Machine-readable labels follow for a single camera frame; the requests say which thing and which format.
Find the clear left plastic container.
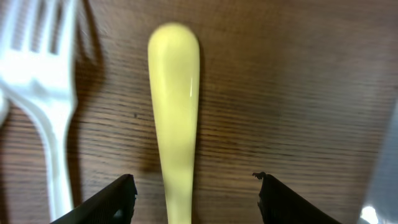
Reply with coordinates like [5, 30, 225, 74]
[358, 106, 397, 224]

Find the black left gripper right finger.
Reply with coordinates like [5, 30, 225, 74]
[252, 172, 340, 224]

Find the white plastic fork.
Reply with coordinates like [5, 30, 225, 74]
[1, 0, 79, 221]

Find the cream yellow plastic fork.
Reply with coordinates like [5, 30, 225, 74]
[148, 23, 200, 224]

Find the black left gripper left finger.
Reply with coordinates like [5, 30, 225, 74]
[51, 174, 137, 224]

